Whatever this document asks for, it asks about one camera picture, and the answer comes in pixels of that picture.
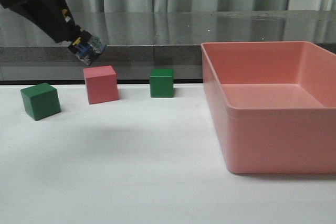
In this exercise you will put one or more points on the grey stone ledge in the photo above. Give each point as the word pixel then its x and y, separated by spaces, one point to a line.
pixel 138 42

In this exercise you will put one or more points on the pink plastic bin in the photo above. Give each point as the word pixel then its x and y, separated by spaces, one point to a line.
pixel 273 105

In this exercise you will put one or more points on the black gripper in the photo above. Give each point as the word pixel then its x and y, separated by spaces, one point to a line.
pixel 53 17

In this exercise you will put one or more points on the pink cube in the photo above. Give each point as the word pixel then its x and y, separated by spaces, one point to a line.
pixel 101 84

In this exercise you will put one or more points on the green cube left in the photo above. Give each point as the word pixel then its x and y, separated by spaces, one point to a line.
pixel 40 101

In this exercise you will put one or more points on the green cube centre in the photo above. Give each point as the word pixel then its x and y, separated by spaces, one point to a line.
pixel 161 83

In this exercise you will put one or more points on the green cube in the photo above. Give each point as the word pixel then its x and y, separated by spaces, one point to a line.
pixel 161 83
pixel 40 101

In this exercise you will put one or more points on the yellow push button switch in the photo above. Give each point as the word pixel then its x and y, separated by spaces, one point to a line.
pixel 84 45

